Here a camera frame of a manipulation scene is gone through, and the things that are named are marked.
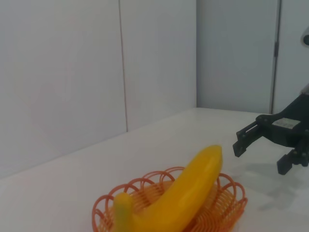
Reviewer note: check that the orange woven plastic basket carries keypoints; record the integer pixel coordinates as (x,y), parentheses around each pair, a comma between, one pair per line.
(224,200)

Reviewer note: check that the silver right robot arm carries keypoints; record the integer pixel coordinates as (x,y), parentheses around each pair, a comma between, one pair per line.
(306,89)

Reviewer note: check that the yellow banana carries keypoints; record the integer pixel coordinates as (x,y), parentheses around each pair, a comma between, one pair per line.
(178,193)

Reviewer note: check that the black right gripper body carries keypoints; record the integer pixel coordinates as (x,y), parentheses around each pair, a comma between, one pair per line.
(289,135)

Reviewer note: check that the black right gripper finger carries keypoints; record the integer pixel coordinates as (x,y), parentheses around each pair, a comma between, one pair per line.
(243,142)
(287,164)

